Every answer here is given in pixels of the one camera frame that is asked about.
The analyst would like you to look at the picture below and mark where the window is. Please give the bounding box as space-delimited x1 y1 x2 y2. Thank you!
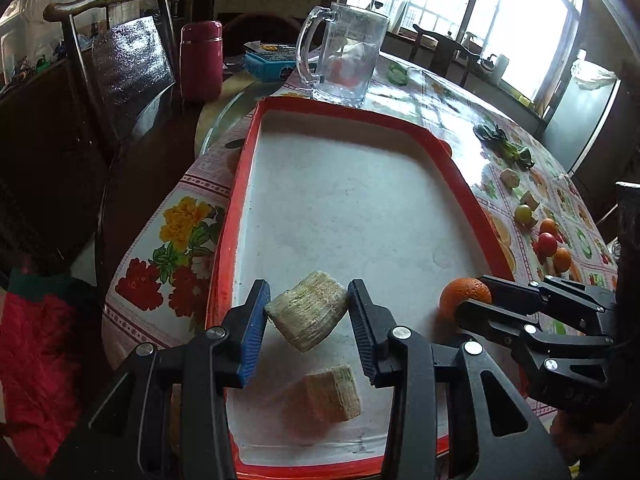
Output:
345 0 586 106

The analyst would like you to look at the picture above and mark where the rounded wooden chair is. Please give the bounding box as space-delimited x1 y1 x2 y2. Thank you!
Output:
222 12 301 56

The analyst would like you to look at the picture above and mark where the round glass turntable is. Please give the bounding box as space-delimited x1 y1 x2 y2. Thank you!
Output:
197 80 311 157

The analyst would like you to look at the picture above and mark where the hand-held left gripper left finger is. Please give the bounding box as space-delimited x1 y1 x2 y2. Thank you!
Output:
45 279 273 480

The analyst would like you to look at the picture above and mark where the red cloth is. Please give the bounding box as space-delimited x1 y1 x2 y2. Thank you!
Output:
0 270 108 476

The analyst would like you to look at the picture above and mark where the clear glass mug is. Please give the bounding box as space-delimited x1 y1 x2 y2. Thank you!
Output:
295 2 391 108

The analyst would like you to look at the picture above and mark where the grey refrigerator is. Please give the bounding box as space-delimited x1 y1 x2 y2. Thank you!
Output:
542 67 636 186

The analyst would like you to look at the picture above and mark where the maroon thermos flask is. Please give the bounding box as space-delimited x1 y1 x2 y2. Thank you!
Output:
180 21 224 103

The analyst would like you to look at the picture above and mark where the clear plastic bag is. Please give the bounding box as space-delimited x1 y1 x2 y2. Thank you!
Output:
571 50 618 91

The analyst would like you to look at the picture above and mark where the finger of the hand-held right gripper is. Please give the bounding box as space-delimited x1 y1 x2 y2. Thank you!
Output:
477 274 618 333
452 299 614 409

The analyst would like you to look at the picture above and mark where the dark slat-back chair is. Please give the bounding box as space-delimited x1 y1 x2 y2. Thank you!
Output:
412 24 481 88

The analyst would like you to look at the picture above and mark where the blue box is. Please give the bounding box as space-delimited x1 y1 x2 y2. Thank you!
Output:
243 42 313 82

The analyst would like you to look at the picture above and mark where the person's right hand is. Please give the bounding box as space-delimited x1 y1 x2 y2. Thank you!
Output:
549 410 601 467

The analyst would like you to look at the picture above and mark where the red rectangular tray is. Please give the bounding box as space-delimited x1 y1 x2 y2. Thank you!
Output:
205 96 518 480

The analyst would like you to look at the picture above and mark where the wooden chair with dark back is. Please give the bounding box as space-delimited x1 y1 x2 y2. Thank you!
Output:
42 0 201 171

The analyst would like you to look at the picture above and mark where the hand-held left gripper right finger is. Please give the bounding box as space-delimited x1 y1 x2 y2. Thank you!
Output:
347 279 573 480

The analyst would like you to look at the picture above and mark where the floral fruit-print tablecloth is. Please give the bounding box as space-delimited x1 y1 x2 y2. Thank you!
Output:
102 52 621 480

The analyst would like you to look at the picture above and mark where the leafy green vegetable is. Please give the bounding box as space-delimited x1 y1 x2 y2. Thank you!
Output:
472 122 536 170

